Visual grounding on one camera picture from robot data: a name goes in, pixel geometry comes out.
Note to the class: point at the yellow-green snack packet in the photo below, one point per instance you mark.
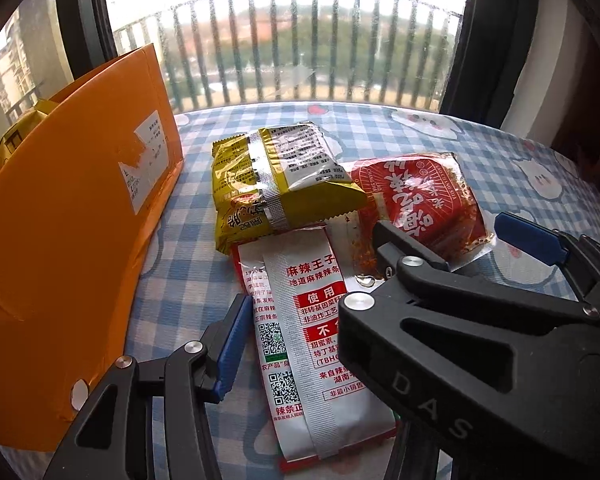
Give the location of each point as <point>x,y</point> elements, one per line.
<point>290,170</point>

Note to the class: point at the yellow potato chip bag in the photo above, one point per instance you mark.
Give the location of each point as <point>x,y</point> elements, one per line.
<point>25,125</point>

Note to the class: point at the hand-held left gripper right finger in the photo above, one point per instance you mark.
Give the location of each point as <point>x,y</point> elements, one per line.
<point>410,455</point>

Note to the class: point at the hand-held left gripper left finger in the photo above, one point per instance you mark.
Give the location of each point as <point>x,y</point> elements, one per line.
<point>230,350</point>

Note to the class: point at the orange cardboard box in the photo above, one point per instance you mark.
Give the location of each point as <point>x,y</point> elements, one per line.
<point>55,260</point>

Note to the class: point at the apartment building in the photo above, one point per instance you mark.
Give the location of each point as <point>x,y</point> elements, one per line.
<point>15,70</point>

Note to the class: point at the red-brown curtain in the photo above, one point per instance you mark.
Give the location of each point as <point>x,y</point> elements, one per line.
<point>590,135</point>

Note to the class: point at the blue checked bear tablecloth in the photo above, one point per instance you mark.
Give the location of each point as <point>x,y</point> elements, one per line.
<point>190,260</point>

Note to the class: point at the black window frame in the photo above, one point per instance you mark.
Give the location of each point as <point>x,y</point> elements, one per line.
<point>87,10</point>

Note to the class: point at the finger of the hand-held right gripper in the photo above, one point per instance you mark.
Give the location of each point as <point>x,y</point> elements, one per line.
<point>530,240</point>
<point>430,310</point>

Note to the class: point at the red spicy snack packet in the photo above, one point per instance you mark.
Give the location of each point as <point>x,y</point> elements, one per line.
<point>430,195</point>

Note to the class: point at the red and white snack packet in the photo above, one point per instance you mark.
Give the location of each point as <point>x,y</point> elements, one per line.
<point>300,360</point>

